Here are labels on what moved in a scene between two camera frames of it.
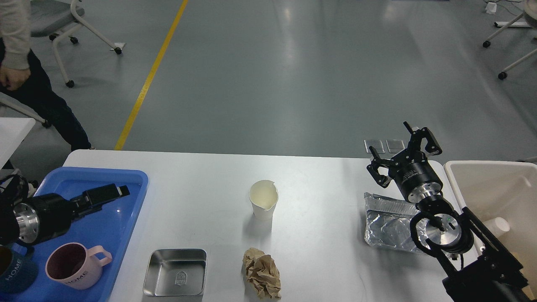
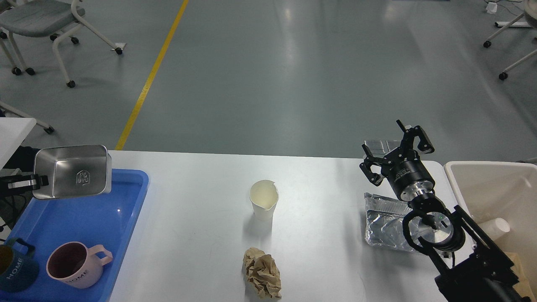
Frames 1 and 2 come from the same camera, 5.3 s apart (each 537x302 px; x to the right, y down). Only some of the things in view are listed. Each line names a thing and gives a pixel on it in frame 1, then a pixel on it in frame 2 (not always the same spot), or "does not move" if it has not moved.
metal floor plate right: [395, 146] does not move
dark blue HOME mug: [18, 274] does not move
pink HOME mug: [73, 264] does not move
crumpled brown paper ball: [262, 273] does not move
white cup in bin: [498, 225] does not move
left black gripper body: [42, 218] → [4, 191]
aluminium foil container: [388, 221] does not move
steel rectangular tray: [176, 272] → [74, 171]
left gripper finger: [102, 194] → [37, 180]
